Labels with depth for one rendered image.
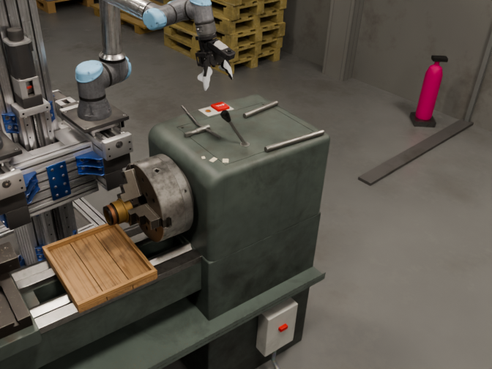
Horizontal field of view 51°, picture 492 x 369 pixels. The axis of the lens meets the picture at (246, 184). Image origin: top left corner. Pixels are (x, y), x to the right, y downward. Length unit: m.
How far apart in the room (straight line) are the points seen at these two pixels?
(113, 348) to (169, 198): 0.69
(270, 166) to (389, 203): 2.18
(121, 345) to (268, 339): 0.70
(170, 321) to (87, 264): 0.45
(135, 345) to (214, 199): 0.71
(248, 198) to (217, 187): 0.18
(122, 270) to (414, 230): 2.36
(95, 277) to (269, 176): 0.74
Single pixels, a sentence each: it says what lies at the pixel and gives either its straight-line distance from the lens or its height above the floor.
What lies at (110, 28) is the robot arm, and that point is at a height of 1.53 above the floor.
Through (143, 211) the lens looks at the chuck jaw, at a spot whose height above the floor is 1.10.
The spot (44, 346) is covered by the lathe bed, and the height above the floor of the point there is 0.77.
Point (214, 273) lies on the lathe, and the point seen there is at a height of 0.80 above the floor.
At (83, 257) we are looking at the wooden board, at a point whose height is 0.89.
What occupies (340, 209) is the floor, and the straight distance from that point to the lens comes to 3.86.
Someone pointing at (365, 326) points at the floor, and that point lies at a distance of 3.06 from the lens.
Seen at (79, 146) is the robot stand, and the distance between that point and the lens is 2.41.
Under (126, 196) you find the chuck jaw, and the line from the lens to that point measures 1.93.
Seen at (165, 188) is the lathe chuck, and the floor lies 1.19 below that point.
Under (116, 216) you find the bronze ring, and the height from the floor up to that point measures 1.09.
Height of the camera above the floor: 2.23
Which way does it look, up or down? 34 degrees down
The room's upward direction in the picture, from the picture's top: 3 degrees clockwise
